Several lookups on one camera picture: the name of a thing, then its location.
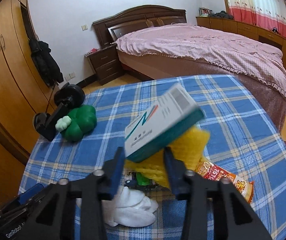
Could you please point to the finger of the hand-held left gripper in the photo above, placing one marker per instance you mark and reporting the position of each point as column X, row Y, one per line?
column 30, row 193

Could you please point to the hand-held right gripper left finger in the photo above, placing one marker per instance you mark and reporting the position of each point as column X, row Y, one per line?
column 115, row 173

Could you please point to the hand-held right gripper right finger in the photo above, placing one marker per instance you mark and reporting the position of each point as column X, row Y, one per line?
column 171, row 171

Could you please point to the white and teal medicine box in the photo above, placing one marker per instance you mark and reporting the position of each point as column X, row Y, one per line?
column 158, row 122

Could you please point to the yellow foam fruit net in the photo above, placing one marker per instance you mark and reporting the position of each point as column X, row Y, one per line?
column 188, row 145

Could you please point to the white sock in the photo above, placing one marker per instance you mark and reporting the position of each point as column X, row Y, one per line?
column 130, row 210

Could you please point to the orange snack wrapper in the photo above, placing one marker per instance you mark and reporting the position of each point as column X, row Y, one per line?
column 218, row 173

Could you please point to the green clover toy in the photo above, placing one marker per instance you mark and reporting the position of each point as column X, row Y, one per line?
column 80, row 122

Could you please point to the blue plaid tablecloth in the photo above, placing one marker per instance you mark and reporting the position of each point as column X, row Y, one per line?
column 233, row 135

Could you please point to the black dumbbell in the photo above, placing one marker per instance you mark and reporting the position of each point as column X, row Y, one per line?
column 65, row 97

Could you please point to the dark wooden nightstand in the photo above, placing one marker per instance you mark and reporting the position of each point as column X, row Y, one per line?
column 105, row 65

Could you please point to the wooden wardrobe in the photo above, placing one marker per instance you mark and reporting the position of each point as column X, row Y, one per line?
column 5, row 80

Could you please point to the small red items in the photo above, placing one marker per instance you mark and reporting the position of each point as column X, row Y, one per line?
column 92, row 51

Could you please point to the black jacket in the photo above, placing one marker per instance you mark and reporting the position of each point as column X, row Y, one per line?
column 46, row 62

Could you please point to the pink checked bedspread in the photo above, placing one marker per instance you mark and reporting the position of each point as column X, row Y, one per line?
column 208, row 45

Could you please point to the wooden bed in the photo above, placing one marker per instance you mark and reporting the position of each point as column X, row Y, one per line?
column 138, row 20

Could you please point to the long wooden cabinet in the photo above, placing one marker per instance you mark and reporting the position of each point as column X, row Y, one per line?
column 248, row 28

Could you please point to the dark clothes pile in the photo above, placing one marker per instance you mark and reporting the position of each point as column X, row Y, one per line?
column 221, row 15

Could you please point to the small black object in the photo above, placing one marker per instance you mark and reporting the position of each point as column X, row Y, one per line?
column 275, row 30

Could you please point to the white and red curtain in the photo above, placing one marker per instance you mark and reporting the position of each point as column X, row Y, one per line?
column 258, row 5

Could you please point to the white wall outlet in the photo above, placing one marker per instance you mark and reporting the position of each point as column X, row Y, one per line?
column 72, row 75

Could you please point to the wall light switch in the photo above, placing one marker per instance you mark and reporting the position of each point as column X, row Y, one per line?
column 84, row 27

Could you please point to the small standing photo frame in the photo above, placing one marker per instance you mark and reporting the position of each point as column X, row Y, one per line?
column 205, row 12

